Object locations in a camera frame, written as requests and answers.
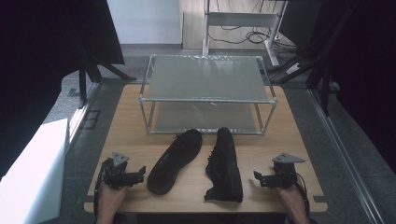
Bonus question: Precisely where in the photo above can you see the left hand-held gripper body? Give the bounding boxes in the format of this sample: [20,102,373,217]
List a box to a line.
[102,151,138,190]

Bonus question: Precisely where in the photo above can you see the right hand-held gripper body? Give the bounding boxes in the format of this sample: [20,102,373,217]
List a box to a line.
[268,152,306,189]

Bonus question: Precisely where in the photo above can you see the black shoe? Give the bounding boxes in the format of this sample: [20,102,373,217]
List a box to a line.
[204,126,244,203]
[146,128,204,196]

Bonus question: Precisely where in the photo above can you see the grey metal shoe rack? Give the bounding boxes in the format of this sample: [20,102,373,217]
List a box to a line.
[137,54,278,136]

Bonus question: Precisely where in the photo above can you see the person's right hand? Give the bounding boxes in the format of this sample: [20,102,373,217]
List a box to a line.
[275,182,308,219]

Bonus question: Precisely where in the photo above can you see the person's left hand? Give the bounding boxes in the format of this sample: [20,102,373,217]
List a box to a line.
[96,181,128,218]

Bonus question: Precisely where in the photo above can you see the white box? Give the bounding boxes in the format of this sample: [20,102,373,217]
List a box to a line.
[0,118,70,224]

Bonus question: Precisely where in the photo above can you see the black metal stand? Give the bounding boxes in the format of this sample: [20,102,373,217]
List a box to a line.
[267,6,356,117]
[78,40,138,109]

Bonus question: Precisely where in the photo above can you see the white power strip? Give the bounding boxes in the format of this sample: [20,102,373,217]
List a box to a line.
[285,63,303,75]

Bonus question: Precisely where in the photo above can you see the black curtain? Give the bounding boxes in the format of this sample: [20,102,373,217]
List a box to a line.
[0,0,126,181]
[278,0,396,175]

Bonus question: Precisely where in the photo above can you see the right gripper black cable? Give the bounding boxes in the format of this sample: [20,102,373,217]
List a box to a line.
[290,172,312,218]

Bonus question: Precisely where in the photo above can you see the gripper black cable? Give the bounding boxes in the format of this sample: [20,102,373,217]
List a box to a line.
[92,160,108,220]
[290,172,312,218]

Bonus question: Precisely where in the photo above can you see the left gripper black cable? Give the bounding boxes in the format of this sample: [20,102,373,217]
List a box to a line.
[92,160,108,220]

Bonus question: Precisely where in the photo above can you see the aluminium floor rail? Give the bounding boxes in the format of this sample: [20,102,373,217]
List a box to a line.
[306,88,386,224]

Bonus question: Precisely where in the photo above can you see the black floor cables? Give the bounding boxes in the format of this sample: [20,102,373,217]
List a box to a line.
[207,24,300,55]

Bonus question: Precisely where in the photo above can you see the white desk frame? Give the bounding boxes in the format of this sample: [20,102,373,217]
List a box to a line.
[202,0,288,67]

